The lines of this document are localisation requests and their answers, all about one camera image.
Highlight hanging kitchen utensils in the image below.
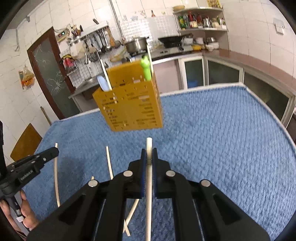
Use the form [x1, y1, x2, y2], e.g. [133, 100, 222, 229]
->
[91, 29, 122, 54]

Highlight metal wall utensil rack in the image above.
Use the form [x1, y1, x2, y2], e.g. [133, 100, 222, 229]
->
[67, 22, 110, 44]

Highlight brown frosted glass door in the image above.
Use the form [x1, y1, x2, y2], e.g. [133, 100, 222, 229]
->
[27, 29, 80, 120]

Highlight stack of white dishes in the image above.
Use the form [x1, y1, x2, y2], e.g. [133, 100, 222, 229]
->
[194, 36, 220, 52]

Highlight white wall socket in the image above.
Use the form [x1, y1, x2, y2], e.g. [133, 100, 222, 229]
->
[273, 19, 285, 35]

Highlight white bent wall pipe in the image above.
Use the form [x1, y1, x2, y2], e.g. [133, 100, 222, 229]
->
[15, 15, 32, 52]

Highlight metal faucet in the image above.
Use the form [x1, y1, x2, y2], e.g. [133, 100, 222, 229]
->
[83, 47, 98, 65]

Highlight steel sink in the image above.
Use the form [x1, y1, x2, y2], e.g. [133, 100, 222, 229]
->
[77, 75, 102, 90]

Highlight hanging orange plastic bag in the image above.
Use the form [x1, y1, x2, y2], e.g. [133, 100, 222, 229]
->
[18, 66, 36, 90]

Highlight wall electric box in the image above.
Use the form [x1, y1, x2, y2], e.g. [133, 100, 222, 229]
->
[55, 29, 71, 42]

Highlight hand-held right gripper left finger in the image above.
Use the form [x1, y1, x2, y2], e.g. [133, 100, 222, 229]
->
[26, 149, 147, 241]

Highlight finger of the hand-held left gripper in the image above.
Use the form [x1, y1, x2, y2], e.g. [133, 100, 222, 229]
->
[34, 147, 60, 164]

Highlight person's left hand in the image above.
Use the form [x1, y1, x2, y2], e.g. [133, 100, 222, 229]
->
[0, 189, 41, 232]

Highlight gas stove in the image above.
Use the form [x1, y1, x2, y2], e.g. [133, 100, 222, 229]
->
[129, 44, 194, 58]

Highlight yellow perforated utensil holder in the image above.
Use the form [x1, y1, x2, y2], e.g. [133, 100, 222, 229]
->
[92, 61, 164, 133]

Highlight white hanging towel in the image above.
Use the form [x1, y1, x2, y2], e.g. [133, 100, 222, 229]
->
[70, 43, 86, 60]

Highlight light blue plastic spoon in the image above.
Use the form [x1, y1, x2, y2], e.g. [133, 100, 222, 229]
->
[97, 75, 111, 92]

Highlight metal wall pipe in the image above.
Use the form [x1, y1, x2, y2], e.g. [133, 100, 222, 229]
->
[109, 0, 124, 39]

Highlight wooden stick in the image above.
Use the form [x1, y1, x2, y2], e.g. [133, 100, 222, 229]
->
[40, 106, 53, 127]

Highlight black wok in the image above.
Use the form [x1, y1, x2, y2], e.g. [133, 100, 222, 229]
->
[157, 33, 194, 46]

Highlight green handled metal fork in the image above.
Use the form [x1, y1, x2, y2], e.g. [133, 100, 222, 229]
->
[140, 55, 152, 81]

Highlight blue knitted blanket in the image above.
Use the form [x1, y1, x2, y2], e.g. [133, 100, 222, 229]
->
[22, 83, 296, 241]

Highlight white corner shelf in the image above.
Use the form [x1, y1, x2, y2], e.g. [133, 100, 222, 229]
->
[172, 7, 231, 50]

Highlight yellow wall poster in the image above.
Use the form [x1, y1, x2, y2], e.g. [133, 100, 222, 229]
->
[206, 0, 223, 9]

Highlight cup of kitchen tools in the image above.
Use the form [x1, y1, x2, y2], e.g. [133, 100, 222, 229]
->
[70, 24, 84, 38]

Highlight kitchen counter cabinet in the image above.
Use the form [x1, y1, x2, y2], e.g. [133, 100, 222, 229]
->
[68, 47, 296, 130]

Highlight wire rack with cloths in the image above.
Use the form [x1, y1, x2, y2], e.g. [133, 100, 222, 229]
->
[60, 53, 78, 75]

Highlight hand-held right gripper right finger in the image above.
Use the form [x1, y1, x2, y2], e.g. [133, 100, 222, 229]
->
[152, 148, 271, 241]

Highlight steel cooking pot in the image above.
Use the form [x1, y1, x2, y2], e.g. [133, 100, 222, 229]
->
[122, 36, 149, 54]

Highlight row of condiment bottles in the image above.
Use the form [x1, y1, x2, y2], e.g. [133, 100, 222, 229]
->
[177, 11, 227, 29]

